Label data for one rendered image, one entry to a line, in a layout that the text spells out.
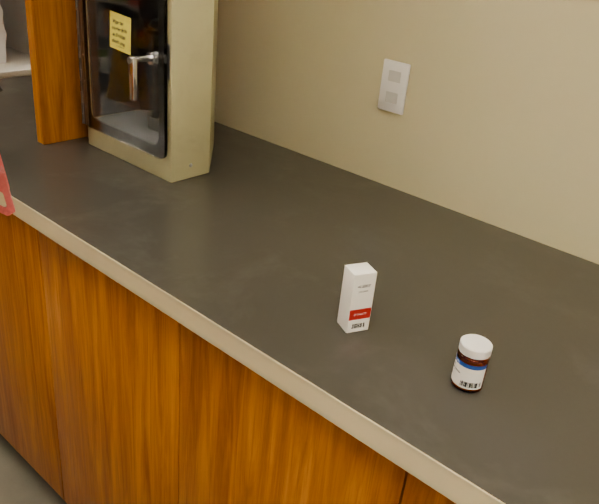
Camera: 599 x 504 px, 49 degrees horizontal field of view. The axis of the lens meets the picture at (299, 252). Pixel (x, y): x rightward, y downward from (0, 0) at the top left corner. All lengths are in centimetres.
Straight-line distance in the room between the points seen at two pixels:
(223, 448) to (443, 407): 43
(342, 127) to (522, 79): 47
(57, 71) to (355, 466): 116
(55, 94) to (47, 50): 10
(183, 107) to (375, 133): 46
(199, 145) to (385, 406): 83
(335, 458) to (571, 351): 39
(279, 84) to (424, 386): 107
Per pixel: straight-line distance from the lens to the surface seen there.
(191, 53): 145
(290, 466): 106
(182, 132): 147
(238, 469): 117
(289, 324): 101
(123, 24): 151
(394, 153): 160
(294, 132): 178
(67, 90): 174
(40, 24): 168
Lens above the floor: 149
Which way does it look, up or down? 27 degrees down
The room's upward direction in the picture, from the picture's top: 6 degrees clockwise
